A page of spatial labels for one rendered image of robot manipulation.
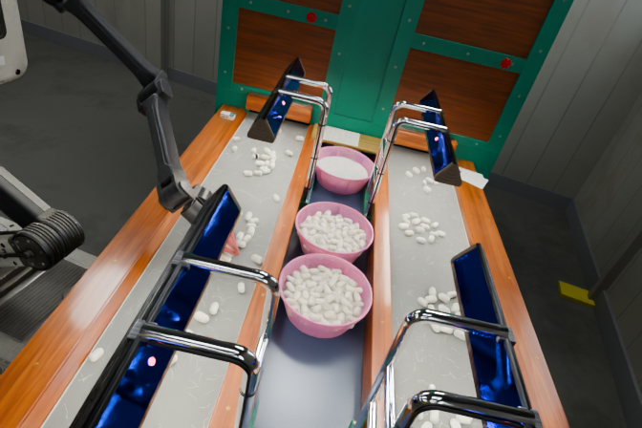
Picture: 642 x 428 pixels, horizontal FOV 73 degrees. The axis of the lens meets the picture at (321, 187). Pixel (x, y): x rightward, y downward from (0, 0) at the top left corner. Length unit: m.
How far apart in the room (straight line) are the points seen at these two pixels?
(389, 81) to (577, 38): 1.78
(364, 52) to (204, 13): 2.27
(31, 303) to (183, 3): 3.00
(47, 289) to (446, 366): 1.22
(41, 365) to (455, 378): 0.93
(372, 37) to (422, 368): 1.32
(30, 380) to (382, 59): 1.62
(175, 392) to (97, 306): 0.29
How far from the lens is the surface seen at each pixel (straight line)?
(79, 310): 1.19
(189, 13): 4.10
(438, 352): 1.26
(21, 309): 1.62
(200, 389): 1.07
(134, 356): 0.67
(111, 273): 1.25
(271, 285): 0.75
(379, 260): 1.39
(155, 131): 1.35
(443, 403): 0.69
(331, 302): 1.28
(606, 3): 3.49
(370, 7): 1.94
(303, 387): 1.16
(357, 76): 2.01
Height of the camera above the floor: 1.65
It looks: 33 degrees down
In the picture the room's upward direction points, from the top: 13 degrees clockwise
